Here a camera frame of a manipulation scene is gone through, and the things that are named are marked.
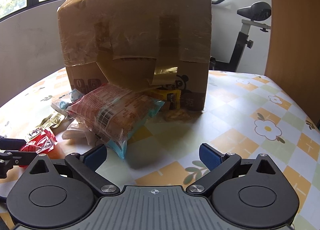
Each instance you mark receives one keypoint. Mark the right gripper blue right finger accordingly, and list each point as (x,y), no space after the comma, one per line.
(221,168)

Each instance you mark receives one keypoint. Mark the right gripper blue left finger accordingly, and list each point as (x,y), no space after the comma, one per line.
(83,167)

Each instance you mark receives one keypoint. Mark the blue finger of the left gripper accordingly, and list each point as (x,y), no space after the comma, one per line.
(12,143)

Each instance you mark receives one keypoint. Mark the red jujube snack packet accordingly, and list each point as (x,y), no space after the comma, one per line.
(40,140)

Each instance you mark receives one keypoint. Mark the large red snack bag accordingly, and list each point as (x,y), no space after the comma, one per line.
(88,107)

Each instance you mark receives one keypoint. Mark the brown cardboard box with tape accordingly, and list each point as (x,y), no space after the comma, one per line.
(139,45)

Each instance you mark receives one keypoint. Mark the blue snack packet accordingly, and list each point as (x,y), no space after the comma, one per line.
(140,129)

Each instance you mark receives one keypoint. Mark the white translucent snack packet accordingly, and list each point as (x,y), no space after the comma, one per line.
(77,130)

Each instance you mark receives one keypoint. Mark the olive gold snack packet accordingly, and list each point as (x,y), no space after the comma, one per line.
(52,121)

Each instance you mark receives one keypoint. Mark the floral checkered bed sheet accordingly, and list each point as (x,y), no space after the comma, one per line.
(244,113)

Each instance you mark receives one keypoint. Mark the yellow black snack packet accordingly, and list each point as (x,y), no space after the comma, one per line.
(170,97)

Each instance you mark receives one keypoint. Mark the wooden door panel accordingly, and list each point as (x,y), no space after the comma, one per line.
(293,57)

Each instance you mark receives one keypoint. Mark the black exercise bike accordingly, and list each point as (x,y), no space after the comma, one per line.
(254,15)

